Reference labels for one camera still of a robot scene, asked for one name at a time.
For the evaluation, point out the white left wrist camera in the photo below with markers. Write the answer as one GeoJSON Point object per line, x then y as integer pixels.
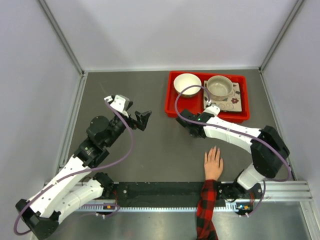
{"type": "Point", "coordinates": [116, 102]}

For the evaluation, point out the red plastic tray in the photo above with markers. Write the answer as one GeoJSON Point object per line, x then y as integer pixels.
{"type": "Point", "coordinates": [197, 103]}

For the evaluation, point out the red plaid sleeve forearm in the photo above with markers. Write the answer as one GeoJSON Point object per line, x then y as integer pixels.
{"type": "Point", "coordinates": [205, 228]}

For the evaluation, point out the grey ceramic cup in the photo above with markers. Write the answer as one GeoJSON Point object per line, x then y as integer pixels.
{"type": "Point", "coordinates": [219, 87]}

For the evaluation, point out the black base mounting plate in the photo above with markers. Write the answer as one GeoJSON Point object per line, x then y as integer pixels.
{"type": "Point", "coordinates": [155, 194]}

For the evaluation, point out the floral white bowl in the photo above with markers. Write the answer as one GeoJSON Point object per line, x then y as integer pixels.
{"type": "Point", "coordinates": [187, 82]}

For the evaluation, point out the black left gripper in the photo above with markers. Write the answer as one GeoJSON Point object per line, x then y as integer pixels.
{"type": "Point", "coordinates": [141, 123]}

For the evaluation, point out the square floral saucer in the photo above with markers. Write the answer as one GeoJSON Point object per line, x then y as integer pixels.
{"type": "Point", "coordinates": [232, 102]}

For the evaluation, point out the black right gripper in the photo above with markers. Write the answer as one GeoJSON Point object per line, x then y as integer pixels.
{"type": "Point", "coordinates": [199, 114]}

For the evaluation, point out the grey slotted cable duct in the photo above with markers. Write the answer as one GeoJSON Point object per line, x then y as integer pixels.
{"type": "Point", "coordinates": [108, 208]}

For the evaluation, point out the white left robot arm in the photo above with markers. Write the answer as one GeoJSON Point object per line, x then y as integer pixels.
{"type": "Point", "coordinates": [81, 179]}

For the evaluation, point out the person's left hand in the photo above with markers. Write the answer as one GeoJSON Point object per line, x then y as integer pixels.
{"type": "Point", "coordinates": [213, 164]}

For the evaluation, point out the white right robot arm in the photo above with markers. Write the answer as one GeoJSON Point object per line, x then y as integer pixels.
{"type": "Point", "coordinates": [267, 149]}

